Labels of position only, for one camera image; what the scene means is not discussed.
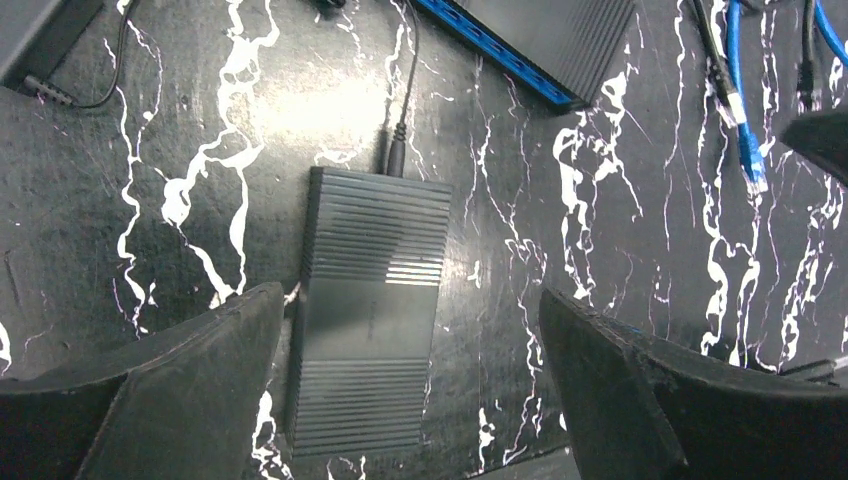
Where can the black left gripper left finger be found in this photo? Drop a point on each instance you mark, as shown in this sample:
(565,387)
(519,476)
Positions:
(179,404)

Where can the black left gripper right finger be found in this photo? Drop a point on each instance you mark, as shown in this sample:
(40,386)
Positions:
(638,406)

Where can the grey ribbed network switch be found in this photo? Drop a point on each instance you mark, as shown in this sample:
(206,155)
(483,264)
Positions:
(372,260)

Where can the black switch with blue ports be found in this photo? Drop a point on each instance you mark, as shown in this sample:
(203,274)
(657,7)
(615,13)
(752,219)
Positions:
(560,50)

